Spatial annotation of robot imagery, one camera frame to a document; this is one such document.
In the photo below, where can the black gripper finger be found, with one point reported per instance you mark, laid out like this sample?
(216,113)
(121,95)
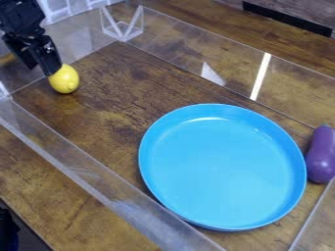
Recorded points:
(45,55)
(19,45)

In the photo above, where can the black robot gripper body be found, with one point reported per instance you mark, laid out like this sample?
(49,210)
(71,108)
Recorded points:
(20,19)

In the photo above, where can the yellow lemon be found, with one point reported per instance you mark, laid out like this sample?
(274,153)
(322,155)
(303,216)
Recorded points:
(64,81)

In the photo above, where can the blue round tray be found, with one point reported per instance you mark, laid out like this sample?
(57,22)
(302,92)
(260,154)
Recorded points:
(222,166)

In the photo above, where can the dark object at table edge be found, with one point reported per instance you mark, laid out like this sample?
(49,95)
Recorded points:
(8,232)

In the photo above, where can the black baseboard strip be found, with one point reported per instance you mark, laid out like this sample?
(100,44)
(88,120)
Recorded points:
(287,19)

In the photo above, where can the purple toy eggplant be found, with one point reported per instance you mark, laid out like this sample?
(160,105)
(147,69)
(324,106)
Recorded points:
(320,155)

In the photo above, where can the clear acrylic enclosure wall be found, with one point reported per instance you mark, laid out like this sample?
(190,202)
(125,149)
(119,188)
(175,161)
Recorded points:
(151,55)

